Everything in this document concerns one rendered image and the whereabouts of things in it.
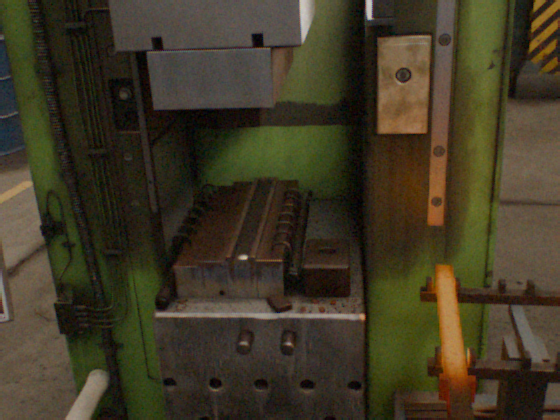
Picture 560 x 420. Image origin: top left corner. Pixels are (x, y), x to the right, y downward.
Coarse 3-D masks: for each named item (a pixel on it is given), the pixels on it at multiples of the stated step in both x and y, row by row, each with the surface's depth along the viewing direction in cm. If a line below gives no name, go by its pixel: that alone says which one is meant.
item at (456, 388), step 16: (448, 272) 115; (448, 288) 109; (448, 304) 105; (448, 320) 101; (448, 336) 97; (448, 352) 93; (448, 368) 90; (464, 368) 89; (448, 384) 85; (464, 384) 85; (448, 400) 88; (464, 400) 82; (448, 416) 85; (464, 416) 79
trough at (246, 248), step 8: (264, 184) 154; (256, 192) 150; (264, 192) 150; (256, 200) 146; (264, 200) 146; (248, 208) 139; (256, 208) 142; (248, 216) 137; (256, 216) 138; (248, 224) 134; (256, 224) 134; (240, 232) 128; (248, 232) 130; (256, 232) 130; (240, 240) 127; (248, 240) 127; (240, 248) 124; (248, 248) 124; (232, 256) 119; (248, 256) 120
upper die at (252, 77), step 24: (240, 48) 103; (264, 48) 103; (288, 48) 133; (168, 72) 105; (192, 72) 105; (216, 72) 105; (240, 72) 104; (264, 72) 104; (168, 96) 107; (192, 96) 107; (216, 96) 106; (240, 96) 106; (264, 96) 106
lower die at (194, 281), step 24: (240, 192) 150; (288, 192) 148; (216, 216) 140; (240, 216) 135; (264, 216) 134; (288, 216) 135; (192, 240) 129; (216, 240) 127; (264, 240) 125; (288, 240) 129; (192, 264) 120; (216, 264) 118; (240, 264) 118; (264, 264) 118; (192, 288) 121; (216, 288) 120; (240, 288) 120; (264, 288) 120
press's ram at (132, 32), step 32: (128, 0) 102; (160, 0) 101; (192, 0) 101; (224, 0) 100; (256, 0) 100; (288, 0) 99; (128, 32) 103; (160, 32) 103; (192, 32) 103; (224, 32) 102; (256, 32) 102; (288, 32) 101
